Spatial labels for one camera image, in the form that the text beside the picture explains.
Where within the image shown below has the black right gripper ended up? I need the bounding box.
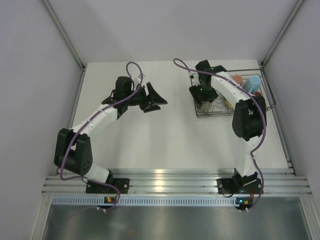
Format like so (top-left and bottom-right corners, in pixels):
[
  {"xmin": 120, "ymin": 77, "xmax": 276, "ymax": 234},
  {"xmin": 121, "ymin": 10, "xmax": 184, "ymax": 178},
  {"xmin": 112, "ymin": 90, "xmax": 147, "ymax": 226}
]
[{"xmin": 188, "ymin": 82, "xmax": 217, "ymax": 109}]

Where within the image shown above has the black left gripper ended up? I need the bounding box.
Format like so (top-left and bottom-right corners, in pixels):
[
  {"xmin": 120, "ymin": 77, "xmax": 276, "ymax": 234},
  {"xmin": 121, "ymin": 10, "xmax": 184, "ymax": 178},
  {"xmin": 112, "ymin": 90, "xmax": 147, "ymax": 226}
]
[{"xmin": 125, "ymin": 82, "xmax": 167, "ymax": 113}]

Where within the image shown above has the grey-brown stoneware cup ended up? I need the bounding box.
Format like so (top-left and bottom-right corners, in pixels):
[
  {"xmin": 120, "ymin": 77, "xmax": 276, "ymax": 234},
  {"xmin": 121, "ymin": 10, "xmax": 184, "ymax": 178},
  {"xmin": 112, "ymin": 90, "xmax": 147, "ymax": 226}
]
[{"xmin": 198, "ymin": 101, "xmax": 212, "ymax": 113}]

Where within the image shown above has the yellow ceramic mug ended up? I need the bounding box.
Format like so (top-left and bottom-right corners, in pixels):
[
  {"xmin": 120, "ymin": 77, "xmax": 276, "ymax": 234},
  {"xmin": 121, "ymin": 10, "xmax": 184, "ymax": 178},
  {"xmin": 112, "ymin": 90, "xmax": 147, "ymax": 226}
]
[{"xmin": 225, "ymin": 100, "xmax": 233, "ymax": 109}]

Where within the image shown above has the pink ceramic mug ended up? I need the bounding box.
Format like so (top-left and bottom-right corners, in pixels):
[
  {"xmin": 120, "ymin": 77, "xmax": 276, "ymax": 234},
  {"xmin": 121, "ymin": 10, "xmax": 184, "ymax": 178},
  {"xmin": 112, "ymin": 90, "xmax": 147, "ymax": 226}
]
[{"xmin": 231, "ymin": 74, "xmax": 243, "ymax": 87}]

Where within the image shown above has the light blue ceramic mug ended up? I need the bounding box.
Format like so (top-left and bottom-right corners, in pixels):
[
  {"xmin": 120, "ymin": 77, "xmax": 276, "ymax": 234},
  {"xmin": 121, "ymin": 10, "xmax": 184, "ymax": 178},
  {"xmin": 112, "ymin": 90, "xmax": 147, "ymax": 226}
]
[{"xmin": 243, "ymin": 75, "xmax": 262, "ymax": 94}]

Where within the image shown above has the grey wire dish rack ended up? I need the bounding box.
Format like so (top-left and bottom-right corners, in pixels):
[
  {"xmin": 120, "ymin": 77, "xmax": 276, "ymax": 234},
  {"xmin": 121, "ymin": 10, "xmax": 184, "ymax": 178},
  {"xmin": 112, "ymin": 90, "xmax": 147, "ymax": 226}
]
[{"xmin": 189, "ymin": 67, "xmax": 276, "ymax": 118}]

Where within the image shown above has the dark brown mug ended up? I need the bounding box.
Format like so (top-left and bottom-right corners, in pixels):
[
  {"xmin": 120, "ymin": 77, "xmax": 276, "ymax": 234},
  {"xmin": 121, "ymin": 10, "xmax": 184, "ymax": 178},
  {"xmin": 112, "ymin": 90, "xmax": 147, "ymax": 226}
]
[{"xmin": 253, "ymin": 91, "xmax": 263, "ymax": 97}]

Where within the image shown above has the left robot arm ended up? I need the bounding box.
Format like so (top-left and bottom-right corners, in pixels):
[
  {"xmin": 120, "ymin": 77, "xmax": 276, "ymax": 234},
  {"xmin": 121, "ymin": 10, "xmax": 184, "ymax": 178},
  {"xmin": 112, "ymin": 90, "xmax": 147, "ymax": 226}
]
[{"xmin": 54, "ymin": 76, "xmax": 168, "ymax": 193}]

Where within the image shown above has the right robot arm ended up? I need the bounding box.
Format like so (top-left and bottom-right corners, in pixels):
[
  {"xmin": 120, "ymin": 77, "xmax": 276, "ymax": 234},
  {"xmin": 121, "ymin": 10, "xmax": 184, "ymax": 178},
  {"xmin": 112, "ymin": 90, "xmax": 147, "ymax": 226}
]
[{"xmin": 189, "ymin": 60, "xmax": 267, "ymax": 193}]

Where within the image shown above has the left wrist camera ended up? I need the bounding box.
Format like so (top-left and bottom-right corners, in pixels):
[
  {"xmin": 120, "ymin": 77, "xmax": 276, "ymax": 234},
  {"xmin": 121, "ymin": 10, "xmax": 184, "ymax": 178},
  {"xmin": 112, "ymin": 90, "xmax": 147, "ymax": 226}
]
[{"xmin": 133, "ymin": 74, "xmax": 145, "ymax": 85}]

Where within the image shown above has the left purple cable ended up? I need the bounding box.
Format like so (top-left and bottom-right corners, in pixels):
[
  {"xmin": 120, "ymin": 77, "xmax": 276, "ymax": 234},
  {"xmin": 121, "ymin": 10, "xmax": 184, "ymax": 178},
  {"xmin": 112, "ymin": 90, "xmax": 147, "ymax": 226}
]
[{"xmin": 59, "ymin": 61, "xmax": 146, "ymax": 211}]

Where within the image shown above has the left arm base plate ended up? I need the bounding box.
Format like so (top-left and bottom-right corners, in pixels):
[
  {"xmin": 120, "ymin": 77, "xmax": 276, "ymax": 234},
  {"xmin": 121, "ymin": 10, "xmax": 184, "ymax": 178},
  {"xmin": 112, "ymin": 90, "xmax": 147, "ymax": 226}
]
[{"xmin": 85, "ymin": 178, "xmax": 130, "ymax": 194}]

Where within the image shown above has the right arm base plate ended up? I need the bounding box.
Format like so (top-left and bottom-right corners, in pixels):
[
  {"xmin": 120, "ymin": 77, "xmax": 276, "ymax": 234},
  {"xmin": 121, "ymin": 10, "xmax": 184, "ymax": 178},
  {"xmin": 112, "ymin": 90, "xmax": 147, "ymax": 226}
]
[{"xmin": 216, "ymin": 178, "xmax": 262, "ymax": 198}]

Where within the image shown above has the aluminium mounting rail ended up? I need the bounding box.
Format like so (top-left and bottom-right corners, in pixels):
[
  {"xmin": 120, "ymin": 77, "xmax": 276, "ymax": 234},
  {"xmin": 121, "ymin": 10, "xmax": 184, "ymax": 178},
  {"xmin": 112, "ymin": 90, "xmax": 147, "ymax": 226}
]
[{"xmin": 41, "ymin": 168, "xmax": 312, "ymax": 197}]

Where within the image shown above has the perforated cable duct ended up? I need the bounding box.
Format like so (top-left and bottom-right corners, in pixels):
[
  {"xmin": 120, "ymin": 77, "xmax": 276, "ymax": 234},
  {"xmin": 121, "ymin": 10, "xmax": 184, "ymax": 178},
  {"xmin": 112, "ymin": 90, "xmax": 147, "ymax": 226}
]
[{"xmin": 51, "ymin": 195, "xmax": 243, "ymax": 207}]

